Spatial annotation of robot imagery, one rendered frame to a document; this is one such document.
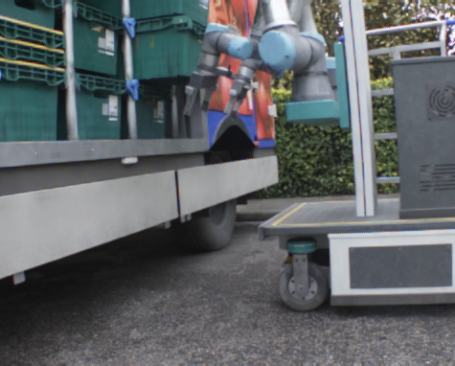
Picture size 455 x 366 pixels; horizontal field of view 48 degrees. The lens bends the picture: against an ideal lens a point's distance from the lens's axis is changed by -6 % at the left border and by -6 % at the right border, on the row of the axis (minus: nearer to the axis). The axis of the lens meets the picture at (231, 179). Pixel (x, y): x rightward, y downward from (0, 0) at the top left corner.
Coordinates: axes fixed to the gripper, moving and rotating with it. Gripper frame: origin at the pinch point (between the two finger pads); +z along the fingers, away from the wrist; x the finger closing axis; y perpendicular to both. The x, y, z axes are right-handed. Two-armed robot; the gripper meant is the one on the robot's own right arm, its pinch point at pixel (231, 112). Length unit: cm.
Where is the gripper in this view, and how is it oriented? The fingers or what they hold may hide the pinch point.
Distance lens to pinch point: 238.1
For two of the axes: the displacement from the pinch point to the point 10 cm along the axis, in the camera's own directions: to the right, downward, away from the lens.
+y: 9.2, 3.4, -1.9
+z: -3.5, 9.4, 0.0
